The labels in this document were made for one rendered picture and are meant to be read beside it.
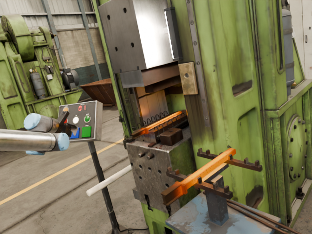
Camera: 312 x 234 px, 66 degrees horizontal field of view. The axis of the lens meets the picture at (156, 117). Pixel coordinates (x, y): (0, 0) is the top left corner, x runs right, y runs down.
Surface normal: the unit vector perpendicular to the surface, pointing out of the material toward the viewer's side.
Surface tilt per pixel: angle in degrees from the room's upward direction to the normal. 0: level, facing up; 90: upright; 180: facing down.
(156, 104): 90
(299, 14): 90
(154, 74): 90
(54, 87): 79
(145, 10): 90
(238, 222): 0
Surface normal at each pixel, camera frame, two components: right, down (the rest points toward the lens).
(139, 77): -0.68, 0.32
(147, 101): 0.71, 0.04
